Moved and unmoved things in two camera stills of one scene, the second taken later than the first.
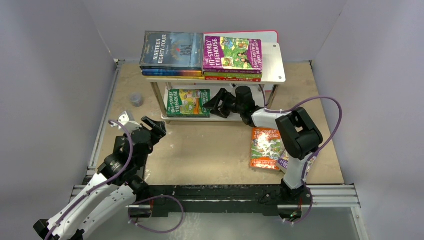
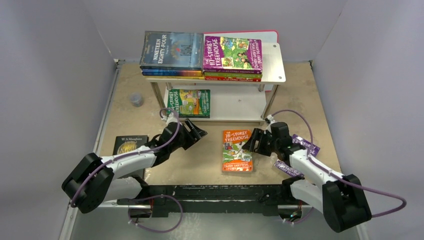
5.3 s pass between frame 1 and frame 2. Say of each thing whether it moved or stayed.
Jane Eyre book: stayed
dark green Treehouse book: stayed
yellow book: stayed
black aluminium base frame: stayed
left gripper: moved
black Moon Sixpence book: stayed
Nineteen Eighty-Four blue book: stayed
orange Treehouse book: moved
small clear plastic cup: stayed
